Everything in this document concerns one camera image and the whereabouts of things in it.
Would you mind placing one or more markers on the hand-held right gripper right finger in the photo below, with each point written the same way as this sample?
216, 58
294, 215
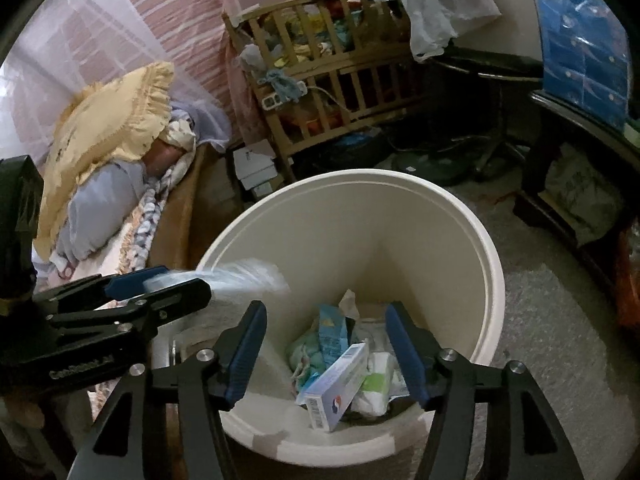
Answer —
407, 360

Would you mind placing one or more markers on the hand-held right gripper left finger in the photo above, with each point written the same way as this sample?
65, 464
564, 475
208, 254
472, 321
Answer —
245, 360

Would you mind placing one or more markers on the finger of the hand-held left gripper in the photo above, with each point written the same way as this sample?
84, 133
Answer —
127, 282
175, 300

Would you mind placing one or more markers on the white green tissue pack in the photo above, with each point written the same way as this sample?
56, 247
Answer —
380, 385

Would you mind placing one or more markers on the green fluffy towel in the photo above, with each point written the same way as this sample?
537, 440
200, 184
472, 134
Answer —
305, 355

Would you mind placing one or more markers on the white printed pouch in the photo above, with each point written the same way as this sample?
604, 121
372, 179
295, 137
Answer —
245, 280

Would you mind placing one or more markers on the white long carton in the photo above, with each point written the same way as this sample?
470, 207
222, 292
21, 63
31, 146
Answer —
335, 380

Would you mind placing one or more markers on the light blue small box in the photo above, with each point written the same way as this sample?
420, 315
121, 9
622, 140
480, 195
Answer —
332, 332

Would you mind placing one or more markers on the white tissue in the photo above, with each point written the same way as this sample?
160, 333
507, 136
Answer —
348, 302

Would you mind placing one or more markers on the cream round bin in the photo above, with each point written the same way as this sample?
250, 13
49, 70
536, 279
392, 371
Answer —
360, 230

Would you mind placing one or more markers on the grey blue blanket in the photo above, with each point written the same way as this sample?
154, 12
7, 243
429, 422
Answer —
100, 200

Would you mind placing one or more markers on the pink pillow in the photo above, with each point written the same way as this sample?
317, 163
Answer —
162, 160

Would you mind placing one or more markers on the white cardboard box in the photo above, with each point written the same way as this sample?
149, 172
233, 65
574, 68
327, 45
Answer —
252, 165

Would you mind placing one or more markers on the yellow frilled pillow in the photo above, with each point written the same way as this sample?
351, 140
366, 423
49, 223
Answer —
110, 120

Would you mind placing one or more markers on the wooden crib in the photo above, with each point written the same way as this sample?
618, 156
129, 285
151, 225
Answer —
287, 155

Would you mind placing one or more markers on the black fan base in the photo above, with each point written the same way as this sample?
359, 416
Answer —
430, 170

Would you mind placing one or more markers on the white power strip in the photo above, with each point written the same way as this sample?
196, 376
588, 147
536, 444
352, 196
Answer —
272, 101

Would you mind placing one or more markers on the dark wooden table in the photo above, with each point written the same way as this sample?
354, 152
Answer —
540, 170

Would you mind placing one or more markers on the white mosquito net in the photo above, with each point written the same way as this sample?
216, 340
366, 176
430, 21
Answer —
60, 60

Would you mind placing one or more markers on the grey blue knitted cloth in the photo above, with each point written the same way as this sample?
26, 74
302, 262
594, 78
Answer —
280, 82

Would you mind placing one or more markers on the white printed sack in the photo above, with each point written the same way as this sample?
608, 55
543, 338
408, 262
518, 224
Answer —
585, 195

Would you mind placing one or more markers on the pile of colourful clothes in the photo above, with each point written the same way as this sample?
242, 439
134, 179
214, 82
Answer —
310, 50

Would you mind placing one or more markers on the white plastic bag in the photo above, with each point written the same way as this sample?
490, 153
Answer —
435, 15

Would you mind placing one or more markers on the blue tissue multipack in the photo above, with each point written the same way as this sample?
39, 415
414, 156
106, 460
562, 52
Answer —
585, 55

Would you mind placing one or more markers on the white foam box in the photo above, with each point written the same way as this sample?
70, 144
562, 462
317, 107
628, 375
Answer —
510, 15

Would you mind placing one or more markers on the wooden bed frame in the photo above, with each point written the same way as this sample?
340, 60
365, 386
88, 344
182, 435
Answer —
185, 220

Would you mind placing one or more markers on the black pedestal table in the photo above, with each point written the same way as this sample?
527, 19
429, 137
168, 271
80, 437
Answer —
485, 62

